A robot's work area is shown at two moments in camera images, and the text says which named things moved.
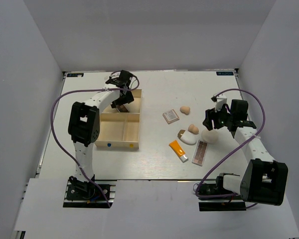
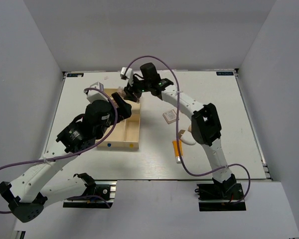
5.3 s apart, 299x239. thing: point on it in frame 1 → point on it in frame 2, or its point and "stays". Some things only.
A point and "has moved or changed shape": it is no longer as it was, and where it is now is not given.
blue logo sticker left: [74, 74] stays
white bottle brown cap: [187, 137] stays
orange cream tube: [179, 151] has moved or changed shape
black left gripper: [128, 98] → [124, 108]
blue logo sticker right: [224, 73] stays
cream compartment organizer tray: [121, 129] stays
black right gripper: [210, 114] → [130, 89]
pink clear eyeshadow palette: [199, 152] has moved or changed shape
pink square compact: [170, 116] stays
